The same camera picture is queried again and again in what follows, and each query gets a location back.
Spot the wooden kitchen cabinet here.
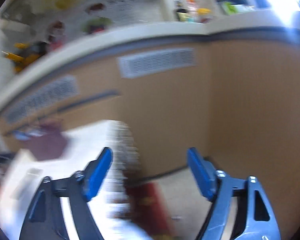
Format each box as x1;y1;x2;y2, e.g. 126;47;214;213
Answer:
0;40;300;180

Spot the white table cloth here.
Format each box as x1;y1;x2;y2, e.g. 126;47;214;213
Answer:
0;120;149;239

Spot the maroon plastic utensil caddy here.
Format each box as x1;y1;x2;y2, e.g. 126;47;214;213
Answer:
24;120;68;161

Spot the red floor mat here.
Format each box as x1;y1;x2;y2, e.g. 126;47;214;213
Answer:
123;171;175;239

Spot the long grey vent grille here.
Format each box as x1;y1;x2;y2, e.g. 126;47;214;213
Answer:
4;75;79;125

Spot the small grey vent grille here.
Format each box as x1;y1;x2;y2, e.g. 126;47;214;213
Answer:
117;48;196;79

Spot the orange-lid jar on counter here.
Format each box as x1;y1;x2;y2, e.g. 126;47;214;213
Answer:
197;8;213;23

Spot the green item on counter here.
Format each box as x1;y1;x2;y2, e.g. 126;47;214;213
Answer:
220;2;238;15

